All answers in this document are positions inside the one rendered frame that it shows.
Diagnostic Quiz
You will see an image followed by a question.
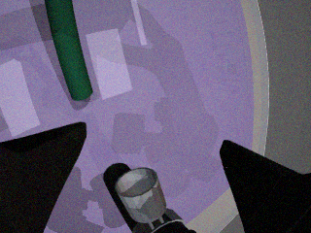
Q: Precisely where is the black cylinder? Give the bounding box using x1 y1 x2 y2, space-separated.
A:
104 163 197 233

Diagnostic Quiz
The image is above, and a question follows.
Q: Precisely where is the green pipe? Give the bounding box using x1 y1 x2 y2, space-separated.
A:
44 0 93 101

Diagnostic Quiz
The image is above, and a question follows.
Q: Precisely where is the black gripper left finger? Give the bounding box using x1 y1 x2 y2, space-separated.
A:
0 121 86 233

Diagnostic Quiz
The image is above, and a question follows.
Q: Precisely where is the grey faceted cup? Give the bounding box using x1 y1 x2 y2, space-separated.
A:
114 167 186 233

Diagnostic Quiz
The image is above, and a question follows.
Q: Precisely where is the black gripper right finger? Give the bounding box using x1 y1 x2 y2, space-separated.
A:
219 140 311 233

